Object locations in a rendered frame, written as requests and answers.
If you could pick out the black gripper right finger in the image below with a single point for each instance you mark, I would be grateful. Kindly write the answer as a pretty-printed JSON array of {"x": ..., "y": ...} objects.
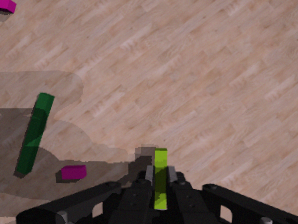
[{"x": 192, "y": 206}]

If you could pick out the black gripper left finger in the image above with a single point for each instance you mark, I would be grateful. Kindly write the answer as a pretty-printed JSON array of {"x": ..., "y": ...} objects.
[{"x": 128, "y": 206}]

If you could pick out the dark green rod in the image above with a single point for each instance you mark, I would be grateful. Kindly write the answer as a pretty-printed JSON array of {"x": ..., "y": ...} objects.
[{"x": 35, "y": 132}]

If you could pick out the lime green rod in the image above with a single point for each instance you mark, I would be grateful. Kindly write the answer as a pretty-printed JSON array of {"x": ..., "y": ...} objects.
[{"x": 160, "y": 178}]

